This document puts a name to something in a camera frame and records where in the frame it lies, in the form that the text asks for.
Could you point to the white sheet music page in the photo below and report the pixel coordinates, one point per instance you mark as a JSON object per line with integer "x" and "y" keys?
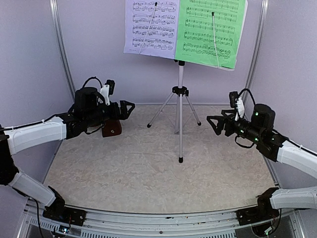
{"x": 151, "y": 27}

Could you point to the white perforated music stand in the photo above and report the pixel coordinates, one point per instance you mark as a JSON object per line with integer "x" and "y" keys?
{"x": 182, "y": 94}

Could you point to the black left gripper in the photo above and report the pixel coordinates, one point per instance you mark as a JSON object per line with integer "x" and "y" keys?
{"x": 123, "y": 114}

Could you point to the left aluminium frame post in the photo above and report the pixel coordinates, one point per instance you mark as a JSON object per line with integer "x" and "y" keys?
{"x": 61, "y": 47}

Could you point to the green sheet music page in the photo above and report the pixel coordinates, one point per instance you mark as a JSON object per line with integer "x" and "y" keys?
{"x": 210, "y": 31}

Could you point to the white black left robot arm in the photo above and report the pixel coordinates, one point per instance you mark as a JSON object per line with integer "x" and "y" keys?
{"x": 91, "y": 108}

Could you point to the brown wooden metronome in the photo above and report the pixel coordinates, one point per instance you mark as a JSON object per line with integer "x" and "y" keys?
{"x": 111, "y": 128}

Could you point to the aluminium frame post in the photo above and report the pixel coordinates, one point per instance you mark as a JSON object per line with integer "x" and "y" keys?
{"x": 61, "y": 47}
{"x": 251, "y": 40}

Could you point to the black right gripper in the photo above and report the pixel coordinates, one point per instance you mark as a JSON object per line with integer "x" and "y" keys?
{"x": 230, "y": 121}

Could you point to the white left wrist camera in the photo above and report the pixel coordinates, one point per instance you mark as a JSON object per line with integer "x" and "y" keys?
{"x": 106, "y": 91}

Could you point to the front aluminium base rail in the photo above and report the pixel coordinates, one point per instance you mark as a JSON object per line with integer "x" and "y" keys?
{"x": 107, "y": 224}

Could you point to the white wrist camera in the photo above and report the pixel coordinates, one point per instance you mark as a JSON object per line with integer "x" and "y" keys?
{"x": 106, "y": 91}
{"x": 237, "y": 104}

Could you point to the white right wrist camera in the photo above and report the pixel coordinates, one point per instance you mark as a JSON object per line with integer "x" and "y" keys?
{"x": 237, "y": 104}

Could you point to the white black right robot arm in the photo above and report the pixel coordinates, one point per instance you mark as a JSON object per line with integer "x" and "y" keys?
{"x": 275, "y": 147}

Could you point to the right aluminium frame post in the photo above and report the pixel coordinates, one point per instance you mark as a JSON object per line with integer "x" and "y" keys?
{"x": 251, "y": 40}

